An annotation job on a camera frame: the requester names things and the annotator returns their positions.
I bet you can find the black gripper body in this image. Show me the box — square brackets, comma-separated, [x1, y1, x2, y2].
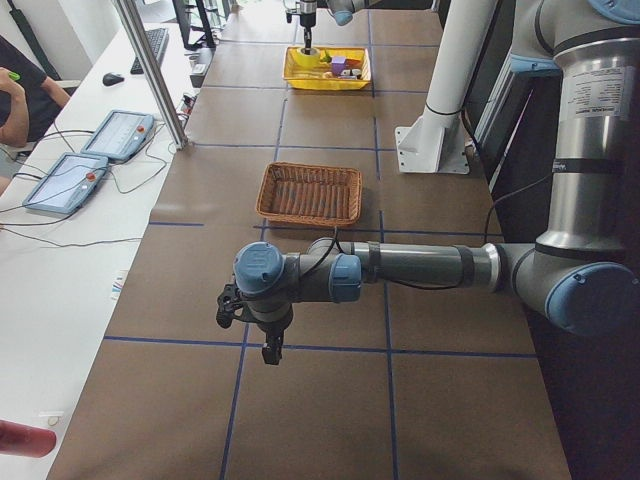
[257, 319, 290, 346]
[298, 0, 317, 26]

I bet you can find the yellow tape roll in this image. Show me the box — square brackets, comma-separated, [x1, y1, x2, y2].
[292, 47, 321, 70]

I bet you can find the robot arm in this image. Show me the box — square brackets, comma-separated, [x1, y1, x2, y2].
[289, 0, 375, 52]
[216, 1, 639, 365]

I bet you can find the yellow woven basket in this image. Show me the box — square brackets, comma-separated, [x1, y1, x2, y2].
[283, 46, 371, 91]

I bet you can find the brown wicker basket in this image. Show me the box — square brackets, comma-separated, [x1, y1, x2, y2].
[256, 162, 363, 227]

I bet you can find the purple cube block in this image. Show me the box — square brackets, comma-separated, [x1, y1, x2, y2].
[330, 55, 348, 77]

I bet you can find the toy carrot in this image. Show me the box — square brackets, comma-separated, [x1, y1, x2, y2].
[345, 58, 362, 69]

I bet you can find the black keyboard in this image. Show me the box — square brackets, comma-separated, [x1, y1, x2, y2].
[130, 27, 170, 76]

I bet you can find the black computer mouse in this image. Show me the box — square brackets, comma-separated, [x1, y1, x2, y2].
[102, 72, 125, 87]

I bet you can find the far teach pendant tablet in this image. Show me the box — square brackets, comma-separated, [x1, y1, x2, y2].
[81, 110, 154, 163]

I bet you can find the teach pendant tablet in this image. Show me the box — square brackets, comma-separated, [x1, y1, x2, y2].
[22, 153, 109, 214]
[81, 110, 154, 163]

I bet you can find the near teach pendant tablet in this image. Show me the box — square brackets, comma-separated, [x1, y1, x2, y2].
[22, 153, 109, 214]

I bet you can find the red cylinder object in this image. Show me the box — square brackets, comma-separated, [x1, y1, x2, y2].
[0, 420, 57, 458]

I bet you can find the seated person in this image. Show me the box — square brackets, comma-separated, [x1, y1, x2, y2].
[0, 34, 71, 194]

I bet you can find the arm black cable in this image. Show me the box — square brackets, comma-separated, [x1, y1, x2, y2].
[299, 225, 496, 291]

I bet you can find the white mounting post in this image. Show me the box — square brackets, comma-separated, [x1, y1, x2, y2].
[395, 0, 497, 175]

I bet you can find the aluminium frame post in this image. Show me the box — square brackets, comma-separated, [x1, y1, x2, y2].
[113, 0, 188, 150]

